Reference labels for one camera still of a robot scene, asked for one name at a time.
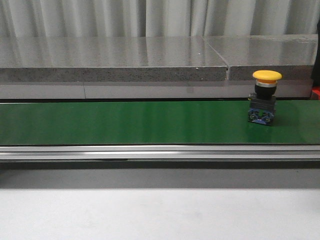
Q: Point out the white base panel under slabs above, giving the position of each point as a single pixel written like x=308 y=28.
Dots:
x=126 y=90

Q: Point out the aluminium conveyor side rail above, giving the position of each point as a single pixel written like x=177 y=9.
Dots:
x=165 y=153

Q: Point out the green conveyor belt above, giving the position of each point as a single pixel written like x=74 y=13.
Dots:
x=155 y=122

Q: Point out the grey stone slab right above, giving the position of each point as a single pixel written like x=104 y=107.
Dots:
x=291 y=55

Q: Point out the yellow mushroom push button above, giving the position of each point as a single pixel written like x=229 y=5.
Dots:
x=262 y=106

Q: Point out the white curtain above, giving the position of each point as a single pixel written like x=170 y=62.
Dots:
x=152 y=18

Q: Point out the red object at right edge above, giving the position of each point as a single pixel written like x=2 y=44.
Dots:
x=315 y=93

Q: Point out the grey stone slab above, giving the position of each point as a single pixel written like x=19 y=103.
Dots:
x=109 y=59
x=291 y=55

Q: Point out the grey stone slab left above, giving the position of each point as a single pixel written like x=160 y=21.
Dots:
x=109 y=59

